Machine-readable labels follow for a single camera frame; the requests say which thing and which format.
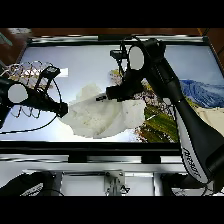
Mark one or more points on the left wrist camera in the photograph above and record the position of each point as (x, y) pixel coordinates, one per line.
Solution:
(50, 71)

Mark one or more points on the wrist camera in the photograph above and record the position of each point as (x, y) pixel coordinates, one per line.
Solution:
(50, 71)
(116, 54)

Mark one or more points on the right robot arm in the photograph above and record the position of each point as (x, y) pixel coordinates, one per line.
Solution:
(186, 120)

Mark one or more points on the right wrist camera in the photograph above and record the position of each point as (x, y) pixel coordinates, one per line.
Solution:
(116, 54)

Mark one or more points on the white shirt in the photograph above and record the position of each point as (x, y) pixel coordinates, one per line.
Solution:
(100, 116)

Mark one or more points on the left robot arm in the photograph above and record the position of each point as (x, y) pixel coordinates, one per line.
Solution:
(31, 96)

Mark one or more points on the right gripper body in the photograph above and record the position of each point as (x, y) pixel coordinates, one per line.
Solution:
(125, 88)

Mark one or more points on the silver frame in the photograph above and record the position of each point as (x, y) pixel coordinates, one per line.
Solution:
(100, 165)

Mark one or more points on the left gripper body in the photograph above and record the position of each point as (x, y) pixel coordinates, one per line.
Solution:
(60, 109)

